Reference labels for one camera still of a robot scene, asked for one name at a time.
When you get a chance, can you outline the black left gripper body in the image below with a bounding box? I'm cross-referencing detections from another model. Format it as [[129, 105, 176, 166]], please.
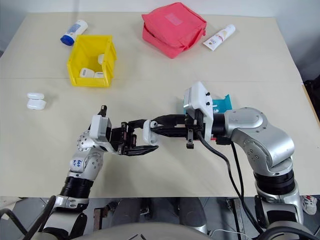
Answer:
[[110, 121, 138, 155]]

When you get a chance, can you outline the dark rounded robot leg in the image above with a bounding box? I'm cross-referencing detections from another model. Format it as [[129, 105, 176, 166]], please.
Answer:
[[177, 197, 209, 227], [116, 198, 141, 224]]

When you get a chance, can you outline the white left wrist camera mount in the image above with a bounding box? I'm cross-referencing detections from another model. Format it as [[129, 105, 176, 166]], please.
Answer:
[[89, 114, 113, 153]]

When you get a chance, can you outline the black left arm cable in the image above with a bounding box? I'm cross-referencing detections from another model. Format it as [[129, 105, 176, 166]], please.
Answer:
[[0, 194, 57, 237]]

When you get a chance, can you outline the open white earbuds case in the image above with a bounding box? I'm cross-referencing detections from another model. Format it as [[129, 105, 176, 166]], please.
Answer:
[[26, 92, 48, 111]]

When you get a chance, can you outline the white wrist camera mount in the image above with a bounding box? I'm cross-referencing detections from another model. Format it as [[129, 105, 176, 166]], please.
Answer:
[[182, 81, 215, 140], [89, 114, 113, 153]]

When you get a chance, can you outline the yellow plastic bin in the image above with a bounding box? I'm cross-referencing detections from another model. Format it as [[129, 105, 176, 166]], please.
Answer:
[[66, 34, 119, 88]]

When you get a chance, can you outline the white bottle with blue cap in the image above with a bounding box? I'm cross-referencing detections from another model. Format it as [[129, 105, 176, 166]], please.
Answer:
[[59, 19, 89, 47]]

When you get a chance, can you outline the white cream tube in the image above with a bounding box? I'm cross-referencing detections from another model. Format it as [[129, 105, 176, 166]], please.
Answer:
[[202, 23, 237, 52]]

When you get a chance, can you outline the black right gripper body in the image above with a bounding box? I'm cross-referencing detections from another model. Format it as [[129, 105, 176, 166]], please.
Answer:
[[184, 109, 205, 150]]

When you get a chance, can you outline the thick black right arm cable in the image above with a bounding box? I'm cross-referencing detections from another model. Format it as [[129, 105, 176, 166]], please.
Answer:
[[196, 129, 266, 236]]

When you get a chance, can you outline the white sneaker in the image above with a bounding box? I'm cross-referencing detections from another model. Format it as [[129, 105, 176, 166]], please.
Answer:
[[300, 195, 319, 216]]

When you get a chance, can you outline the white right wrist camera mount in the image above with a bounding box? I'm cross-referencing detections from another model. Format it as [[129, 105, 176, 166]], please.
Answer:
[[182, 81, 215, 140]]

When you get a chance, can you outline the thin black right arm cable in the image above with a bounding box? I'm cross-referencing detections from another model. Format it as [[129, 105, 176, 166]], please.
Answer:
[[230, 141, 248, 201]]

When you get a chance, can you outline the grey robot torso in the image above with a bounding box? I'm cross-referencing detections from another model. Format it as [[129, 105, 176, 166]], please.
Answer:
[[42, 220, 209, 240]]

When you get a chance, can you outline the red fabric pouch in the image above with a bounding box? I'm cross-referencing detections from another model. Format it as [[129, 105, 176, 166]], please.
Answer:
[[141, 2, 208, 60]]

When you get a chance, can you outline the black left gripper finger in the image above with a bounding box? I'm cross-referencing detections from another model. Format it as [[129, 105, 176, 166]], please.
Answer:
[[122, 145, 160, 157], [127, 119, 151, 131]]

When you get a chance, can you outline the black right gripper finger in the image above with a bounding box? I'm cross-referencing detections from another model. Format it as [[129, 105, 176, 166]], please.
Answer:
[[149, 126, 187, 138], [152, 114, 186, 127]]

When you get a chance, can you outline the teal cardboard tray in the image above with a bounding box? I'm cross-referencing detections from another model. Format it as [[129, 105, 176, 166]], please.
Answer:
[[181, 93, 234, 114]]

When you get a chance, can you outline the thin white cable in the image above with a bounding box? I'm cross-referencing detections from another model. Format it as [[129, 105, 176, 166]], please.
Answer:
[[211, 228, 252, 236]]

